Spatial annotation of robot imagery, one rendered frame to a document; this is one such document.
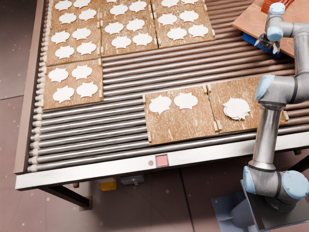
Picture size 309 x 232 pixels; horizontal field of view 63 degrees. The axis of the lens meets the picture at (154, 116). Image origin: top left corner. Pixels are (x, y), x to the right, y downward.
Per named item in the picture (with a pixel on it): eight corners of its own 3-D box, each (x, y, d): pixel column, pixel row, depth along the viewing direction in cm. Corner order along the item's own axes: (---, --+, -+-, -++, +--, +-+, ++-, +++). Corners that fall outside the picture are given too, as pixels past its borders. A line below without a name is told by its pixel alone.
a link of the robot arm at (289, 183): (301, 206, 114) (314, 199, 103) (270, 200, 117) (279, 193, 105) (300, 181, 120) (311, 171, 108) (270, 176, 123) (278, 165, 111)
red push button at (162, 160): (168, 165, 144) (168, 165, 143) (157, 167, 144) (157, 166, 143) (166, 155, 147) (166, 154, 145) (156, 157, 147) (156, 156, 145)
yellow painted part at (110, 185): (116, 189, 170) (107, 181, 149) (103, 191, 170) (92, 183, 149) (116, 177, 173) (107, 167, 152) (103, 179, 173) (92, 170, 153)
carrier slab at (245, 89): (287, 124, 148) (288, 123, 147) (218, 134, 149) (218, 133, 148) (268, 76, 165) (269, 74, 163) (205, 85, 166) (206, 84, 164)
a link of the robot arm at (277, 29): (292, 33, 124) (292, 16, 129) (268, 31, 127) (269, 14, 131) (287, 43, 132) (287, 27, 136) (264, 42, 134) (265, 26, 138)
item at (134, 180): (145, 184, 164) (142, 178, 148) (124, 188, 164) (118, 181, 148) (144, 168, 169) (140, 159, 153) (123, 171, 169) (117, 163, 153)
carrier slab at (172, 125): (217, 135, 149) (218, 133, 148) (149, 146, 150) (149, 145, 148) (204, 86, 166) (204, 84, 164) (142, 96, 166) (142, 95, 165)
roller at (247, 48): (308, 44, 179) (311, 39, 175) (40, 86, 183) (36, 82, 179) (306, 39, 182) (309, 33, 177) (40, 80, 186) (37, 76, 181)
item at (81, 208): (92, 209, 225) (48, 190, 149) (79, 211, 225) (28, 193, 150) (92, 195, 231) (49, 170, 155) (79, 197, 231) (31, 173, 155)
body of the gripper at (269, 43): (257, 45, 155) (260, 31, 145) (264, 36, 157) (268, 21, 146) (269, 50, 152) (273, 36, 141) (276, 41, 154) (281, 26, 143)
